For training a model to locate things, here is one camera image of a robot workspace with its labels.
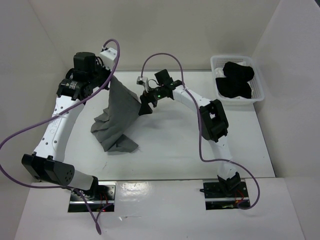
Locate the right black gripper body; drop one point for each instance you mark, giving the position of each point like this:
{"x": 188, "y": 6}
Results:
{"x": 155, "y": 95}

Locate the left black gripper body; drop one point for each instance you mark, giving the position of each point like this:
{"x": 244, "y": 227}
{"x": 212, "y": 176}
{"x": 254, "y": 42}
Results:
{"x": 100, "y": 76}

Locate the grey pleated skirt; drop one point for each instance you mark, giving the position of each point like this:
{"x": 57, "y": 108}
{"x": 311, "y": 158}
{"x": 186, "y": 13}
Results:
{"x": 122, "y": 111}

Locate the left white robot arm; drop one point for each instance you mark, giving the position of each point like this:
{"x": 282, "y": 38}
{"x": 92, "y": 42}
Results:
{"x": 84, "y": 63}

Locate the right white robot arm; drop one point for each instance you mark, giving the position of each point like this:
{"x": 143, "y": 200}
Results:
{"x": 211, "y": 115}

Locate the white garment in basket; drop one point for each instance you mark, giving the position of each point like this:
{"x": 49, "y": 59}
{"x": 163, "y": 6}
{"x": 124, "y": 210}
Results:
{"x": 220, "y": 73}

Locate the white plastic basket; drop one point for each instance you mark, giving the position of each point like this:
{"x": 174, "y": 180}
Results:
{"x": 217, "y": 62}

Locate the black skirt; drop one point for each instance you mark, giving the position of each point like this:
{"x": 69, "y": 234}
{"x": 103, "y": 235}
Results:
{"x": 235, "y": 82}

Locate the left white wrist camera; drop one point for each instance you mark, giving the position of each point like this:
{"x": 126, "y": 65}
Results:
{"x": 108, "y": 57}

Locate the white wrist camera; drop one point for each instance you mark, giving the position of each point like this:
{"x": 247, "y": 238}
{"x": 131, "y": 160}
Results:
{"x": 108, "y": 57}
{"x": 143, "y": 81}

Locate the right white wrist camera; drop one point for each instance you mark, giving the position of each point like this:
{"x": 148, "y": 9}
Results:
{"x": 143, "y": 81}

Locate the aluminium table edge rail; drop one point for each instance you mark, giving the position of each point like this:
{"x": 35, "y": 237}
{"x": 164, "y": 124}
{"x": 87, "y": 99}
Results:
{"x": 52, "y": 147}

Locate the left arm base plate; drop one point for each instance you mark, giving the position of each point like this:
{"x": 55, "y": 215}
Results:
{"x": 103, "y": 199}

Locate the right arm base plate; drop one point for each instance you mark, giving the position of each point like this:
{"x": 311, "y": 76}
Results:
{"x": 215, "y": 199}

